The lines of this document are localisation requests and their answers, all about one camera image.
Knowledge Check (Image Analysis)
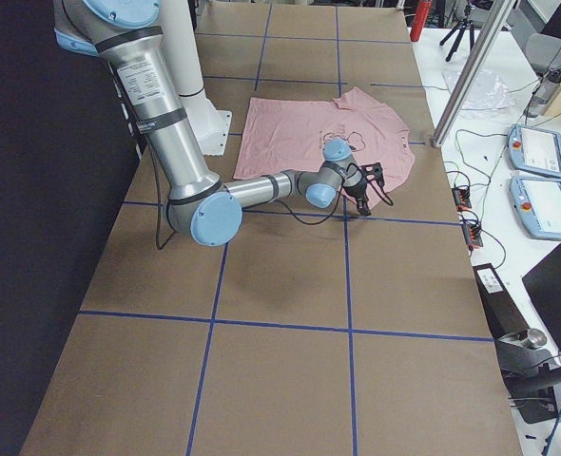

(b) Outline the upper orange black usb hub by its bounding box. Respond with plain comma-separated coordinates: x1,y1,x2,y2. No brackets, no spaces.
452,185,472,212

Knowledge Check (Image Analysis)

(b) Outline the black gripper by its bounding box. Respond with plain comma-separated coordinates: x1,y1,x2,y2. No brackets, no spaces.
343,173,371,217

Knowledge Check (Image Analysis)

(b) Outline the black camera tripod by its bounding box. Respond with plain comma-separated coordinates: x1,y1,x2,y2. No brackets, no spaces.
439,1,474,62

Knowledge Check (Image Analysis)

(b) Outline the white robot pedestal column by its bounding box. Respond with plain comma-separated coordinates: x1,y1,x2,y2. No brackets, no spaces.
159,0,232,156

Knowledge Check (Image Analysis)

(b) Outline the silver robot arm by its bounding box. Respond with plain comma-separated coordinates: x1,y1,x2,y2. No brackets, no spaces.
53,1,370,246

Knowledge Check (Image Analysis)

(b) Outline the black box with label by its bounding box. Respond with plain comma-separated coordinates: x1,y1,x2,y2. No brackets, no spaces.
473,263,530,339

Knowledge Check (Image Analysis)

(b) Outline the blue teach pendant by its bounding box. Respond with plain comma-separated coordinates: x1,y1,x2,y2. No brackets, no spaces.
509,177,561,241
507,123,561,179

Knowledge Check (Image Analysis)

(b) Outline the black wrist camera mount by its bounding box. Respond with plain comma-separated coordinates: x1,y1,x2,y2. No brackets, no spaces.
361,162,385,189

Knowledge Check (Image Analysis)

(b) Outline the clear plastic bag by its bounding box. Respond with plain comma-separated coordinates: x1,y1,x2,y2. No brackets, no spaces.
461,69,515,111

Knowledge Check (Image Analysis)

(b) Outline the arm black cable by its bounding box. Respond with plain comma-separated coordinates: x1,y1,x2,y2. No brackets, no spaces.
152,142,396,251

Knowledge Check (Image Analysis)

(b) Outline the orange black usb hub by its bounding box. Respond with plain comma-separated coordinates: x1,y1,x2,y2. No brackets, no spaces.
452,185,472,212
461,218,483,252

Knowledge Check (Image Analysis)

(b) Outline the red cylinder bottle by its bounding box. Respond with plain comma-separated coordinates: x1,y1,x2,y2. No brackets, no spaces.
410,0,432,43

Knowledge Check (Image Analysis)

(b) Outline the lower blue teach pendant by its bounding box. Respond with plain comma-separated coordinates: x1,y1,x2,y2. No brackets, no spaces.
509,177,561,241

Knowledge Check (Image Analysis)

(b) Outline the aluminium frame post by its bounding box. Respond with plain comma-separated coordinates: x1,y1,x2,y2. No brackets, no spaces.
431,0,514,148

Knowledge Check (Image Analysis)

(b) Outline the upper blue teach pendant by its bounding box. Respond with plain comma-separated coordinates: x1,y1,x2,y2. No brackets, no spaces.
507,123,561,179

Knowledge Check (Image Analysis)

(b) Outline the pink printed t-shirt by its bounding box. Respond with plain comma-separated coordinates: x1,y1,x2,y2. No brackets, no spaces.
234,87,416,192

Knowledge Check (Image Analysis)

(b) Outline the lower orange black usb hub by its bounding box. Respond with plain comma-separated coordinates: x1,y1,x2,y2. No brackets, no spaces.
461,218,483,252

